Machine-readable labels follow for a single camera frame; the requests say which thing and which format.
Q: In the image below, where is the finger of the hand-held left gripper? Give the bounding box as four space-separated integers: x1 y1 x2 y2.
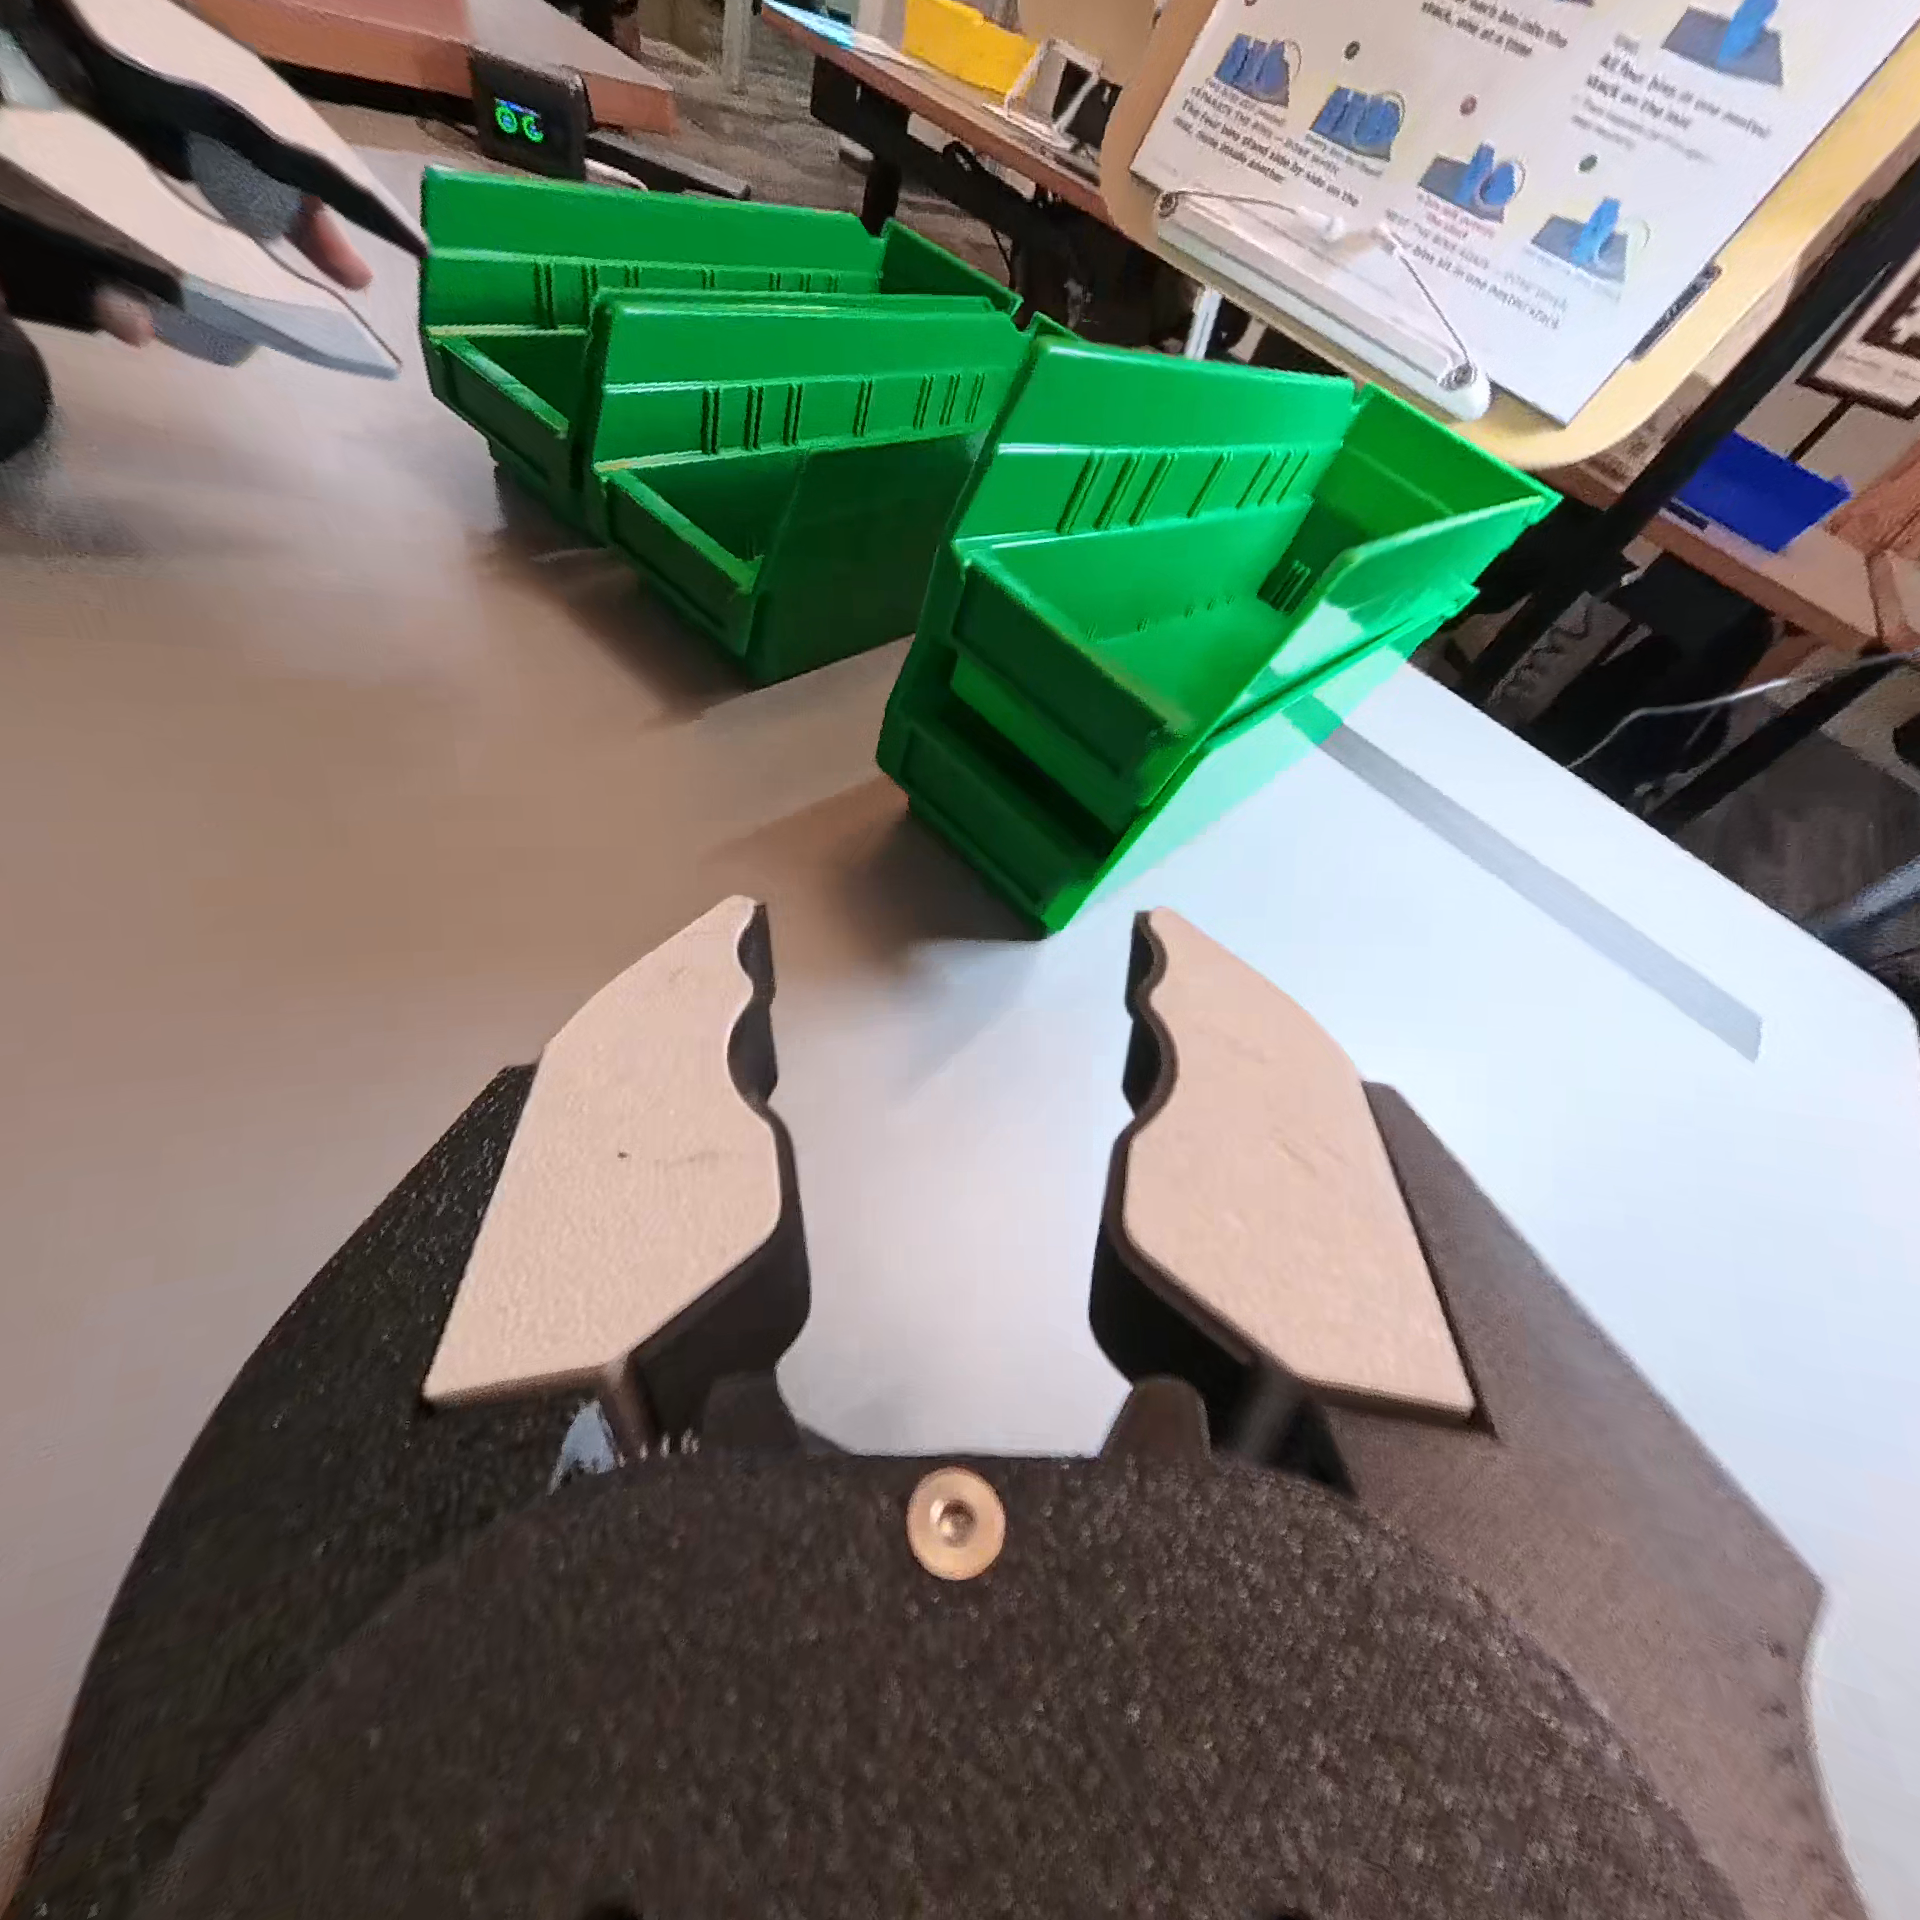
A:
0 107 404 379
60 0 432 262

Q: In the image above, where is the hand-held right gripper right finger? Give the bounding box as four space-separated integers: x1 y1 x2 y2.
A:
1091 908 1480 1423

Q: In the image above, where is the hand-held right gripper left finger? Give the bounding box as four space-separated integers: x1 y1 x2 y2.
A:
425 896 814 1421

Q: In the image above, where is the green plastic bin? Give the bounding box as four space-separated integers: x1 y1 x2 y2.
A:
874 593 1487 941
580 290 1041 685
914 338 1559 832
417 166 1024 521

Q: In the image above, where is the light grey desk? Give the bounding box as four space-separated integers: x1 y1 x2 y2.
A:
0 98 1920 1920

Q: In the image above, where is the person's left hand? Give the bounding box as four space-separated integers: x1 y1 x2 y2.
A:
0 203 374 351

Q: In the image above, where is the wooden-edged side table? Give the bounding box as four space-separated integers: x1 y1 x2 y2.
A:
197 0 677 136

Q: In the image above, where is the black device green display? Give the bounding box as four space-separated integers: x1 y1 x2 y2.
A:
467 52 590 175

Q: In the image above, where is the grey tape strip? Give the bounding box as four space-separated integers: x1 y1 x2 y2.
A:
1318 718 1762 1061

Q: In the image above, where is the long wooden table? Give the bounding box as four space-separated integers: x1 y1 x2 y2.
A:
758 0 1891 651

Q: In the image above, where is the yellow plastic bin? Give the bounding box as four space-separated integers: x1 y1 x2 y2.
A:
901 0 1041 94

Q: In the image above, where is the blue plastic bin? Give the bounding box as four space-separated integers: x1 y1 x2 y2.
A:
1665 430 1854 560

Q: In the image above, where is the metal stand pole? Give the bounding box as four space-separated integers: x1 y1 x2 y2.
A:
1464 187 1920 709

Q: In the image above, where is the black-and-white marker sign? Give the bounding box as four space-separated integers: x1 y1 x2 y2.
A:
1800 277 1920 414

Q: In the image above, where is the wooden clipboard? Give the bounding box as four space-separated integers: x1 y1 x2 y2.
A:
1101 0 1920 473

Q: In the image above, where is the printed instruction sheet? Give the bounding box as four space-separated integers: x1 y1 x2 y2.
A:
1133 0 1920 424

